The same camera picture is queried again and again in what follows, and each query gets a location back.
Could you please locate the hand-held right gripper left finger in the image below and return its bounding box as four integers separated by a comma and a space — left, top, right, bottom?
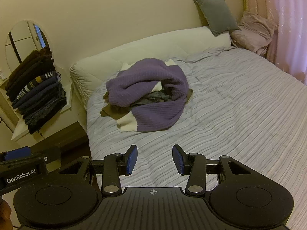
59, 145, 138, 196

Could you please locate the grey pillow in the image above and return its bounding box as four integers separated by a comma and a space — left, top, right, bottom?
193, 0, 241, 37

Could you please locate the oval wall mirror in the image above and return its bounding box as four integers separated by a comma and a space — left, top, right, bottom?
5, 20, 54, 73

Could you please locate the bed with striped grey cover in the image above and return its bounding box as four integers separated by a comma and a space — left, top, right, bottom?
86, 47, 307, 222

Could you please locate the grey crumpled garment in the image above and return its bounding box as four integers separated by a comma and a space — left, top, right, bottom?
131, 90, 172, 107

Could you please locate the white dresser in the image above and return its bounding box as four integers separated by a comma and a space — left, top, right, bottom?
0, 62, 88, 142

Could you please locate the brown garment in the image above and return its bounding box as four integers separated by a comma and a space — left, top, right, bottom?
101, 89, 193, 121

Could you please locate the purple and white knit sweater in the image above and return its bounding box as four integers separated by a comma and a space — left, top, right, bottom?
106, 58, 189, 133

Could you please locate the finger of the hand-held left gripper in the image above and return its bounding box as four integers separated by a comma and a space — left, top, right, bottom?
0, 146, 61, 164

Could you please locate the white quilted bolster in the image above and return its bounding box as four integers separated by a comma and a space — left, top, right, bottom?
70, 26, 232, 111

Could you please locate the pink crumpled blanket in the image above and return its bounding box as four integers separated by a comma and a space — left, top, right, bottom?
231, 11, 279, 55

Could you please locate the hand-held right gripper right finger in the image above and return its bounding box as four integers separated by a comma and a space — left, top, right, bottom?
172, 144, 251, 196

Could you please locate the pink curtain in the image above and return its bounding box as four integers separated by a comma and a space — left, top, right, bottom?
243, 0, 307, 87

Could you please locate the stack of dark folded clothes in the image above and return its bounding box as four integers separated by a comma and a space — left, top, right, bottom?
5, 47, 68, 135

